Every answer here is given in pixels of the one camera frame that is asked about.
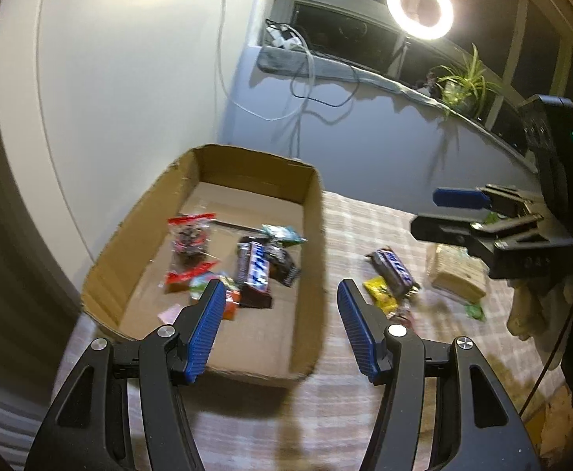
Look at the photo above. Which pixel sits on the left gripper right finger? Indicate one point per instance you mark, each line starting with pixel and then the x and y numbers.
pixel 476 426

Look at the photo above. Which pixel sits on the pink candy packet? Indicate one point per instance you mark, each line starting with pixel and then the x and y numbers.
pixel 169 315

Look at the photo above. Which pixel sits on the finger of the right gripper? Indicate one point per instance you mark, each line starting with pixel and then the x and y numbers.
pixel 474 236
pixel 463 198

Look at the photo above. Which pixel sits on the snickers bar in box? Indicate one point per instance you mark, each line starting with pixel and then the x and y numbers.
pixel 252 274

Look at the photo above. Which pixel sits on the brown cardboard box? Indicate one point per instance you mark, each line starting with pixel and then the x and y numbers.
pixel 217 254

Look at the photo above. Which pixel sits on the black candy wrapper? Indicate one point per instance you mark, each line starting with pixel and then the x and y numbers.
pixel 282 267

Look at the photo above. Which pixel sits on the teal candy packet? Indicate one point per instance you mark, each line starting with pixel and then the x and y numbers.
pixel 286 236

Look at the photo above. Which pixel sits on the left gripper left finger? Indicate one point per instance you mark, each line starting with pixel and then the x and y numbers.
pixel 87 426

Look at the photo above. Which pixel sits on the clear pack of wafers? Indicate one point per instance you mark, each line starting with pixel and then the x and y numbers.
pixel 452 269

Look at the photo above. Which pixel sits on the potted spider plant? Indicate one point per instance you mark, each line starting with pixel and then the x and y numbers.
pixel 465 88

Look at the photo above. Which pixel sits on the small yellow candy packet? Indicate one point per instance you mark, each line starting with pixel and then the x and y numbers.
pixel 382 297

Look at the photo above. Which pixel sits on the grey window sill cloth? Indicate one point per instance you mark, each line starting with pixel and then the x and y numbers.
pixel 288 64

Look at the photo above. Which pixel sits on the dark candy red twist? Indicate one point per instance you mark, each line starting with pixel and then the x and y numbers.
pixel 190 238

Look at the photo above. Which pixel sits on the white power strip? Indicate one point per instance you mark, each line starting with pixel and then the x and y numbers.
pixel 281 36

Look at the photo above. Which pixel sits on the snickers bar on table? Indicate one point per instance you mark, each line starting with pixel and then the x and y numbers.
pixel 397 277

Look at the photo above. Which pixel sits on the white cabinet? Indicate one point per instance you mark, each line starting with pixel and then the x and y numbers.
pixel 97 97

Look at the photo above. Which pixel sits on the dark jelly red wrapper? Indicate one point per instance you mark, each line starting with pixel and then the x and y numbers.
pixel 403 315

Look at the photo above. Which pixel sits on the plaid table cloth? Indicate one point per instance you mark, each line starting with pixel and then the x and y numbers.
pixel 250 410

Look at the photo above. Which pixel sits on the small green candy packet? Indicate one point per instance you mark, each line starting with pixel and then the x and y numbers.
pixel 475 312

